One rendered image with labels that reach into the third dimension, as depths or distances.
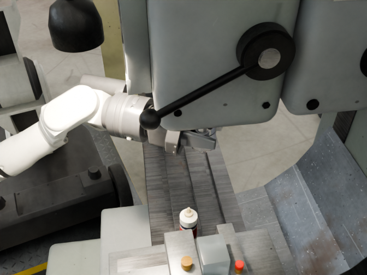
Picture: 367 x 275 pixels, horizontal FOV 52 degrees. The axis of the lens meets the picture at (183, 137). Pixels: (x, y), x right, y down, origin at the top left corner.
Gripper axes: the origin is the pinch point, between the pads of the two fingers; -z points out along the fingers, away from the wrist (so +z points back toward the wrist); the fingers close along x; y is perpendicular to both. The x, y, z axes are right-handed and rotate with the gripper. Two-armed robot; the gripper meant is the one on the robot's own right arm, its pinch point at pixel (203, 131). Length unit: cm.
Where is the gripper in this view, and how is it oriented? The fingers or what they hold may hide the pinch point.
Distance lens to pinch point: 70.0
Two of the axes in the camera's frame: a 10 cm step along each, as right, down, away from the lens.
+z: -9.6, -2.0, 2.1
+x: 2.9, -6.3, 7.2
